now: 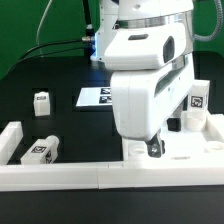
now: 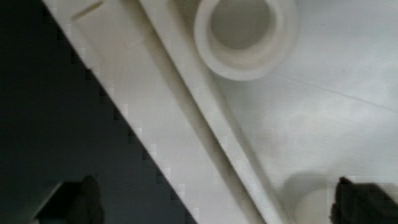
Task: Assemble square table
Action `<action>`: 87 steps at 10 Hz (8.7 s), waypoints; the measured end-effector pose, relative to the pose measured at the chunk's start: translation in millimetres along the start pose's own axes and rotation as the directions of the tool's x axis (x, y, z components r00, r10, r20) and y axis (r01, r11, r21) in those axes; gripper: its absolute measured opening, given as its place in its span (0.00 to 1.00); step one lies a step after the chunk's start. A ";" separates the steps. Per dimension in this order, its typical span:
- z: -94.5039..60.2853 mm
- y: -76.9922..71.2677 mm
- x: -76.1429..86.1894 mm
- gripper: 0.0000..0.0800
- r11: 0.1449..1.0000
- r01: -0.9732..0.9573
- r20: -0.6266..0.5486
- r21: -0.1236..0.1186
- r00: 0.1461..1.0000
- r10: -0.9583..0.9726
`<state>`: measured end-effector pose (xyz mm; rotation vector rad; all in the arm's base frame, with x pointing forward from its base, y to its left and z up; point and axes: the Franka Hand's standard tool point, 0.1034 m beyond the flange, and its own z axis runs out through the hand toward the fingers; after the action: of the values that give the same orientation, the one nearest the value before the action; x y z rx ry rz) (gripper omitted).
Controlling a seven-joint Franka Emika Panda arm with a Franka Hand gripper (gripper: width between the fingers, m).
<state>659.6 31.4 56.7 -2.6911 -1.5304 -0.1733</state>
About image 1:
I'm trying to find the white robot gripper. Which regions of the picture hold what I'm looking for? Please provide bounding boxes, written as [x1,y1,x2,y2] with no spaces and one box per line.
[110,54,194,158]

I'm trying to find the white square table top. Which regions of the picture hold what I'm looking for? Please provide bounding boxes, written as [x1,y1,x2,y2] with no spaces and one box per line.
[121,110,224,162]

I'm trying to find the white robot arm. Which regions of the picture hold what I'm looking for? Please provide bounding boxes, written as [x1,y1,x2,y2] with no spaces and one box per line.
[91,0,223,158]

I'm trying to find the white marker sheet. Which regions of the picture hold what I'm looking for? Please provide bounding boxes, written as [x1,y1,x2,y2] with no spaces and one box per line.
[76,87,112,107]

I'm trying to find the white front fence bar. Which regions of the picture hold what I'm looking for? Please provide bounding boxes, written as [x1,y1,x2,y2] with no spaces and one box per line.
[0,159,224,192]

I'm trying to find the white fence bar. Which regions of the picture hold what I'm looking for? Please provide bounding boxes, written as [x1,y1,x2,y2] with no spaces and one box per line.
[0,159,224,192]
[0,121,23,165]

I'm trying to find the white left fence bar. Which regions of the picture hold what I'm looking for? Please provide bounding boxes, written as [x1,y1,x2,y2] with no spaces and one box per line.
[0,121,23,165]

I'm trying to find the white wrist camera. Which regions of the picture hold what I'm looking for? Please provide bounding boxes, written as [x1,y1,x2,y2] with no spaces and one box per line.
[104,23,189,70]

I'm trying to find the black cable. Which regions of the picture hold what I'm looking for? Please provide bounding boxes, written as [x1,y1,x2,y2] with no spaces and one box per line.
[6,0,96,74]

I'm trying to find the grey thin cable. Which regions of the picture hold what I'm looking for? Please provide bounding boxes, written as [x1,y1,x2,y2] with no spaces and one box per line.
[35,0,54,58]

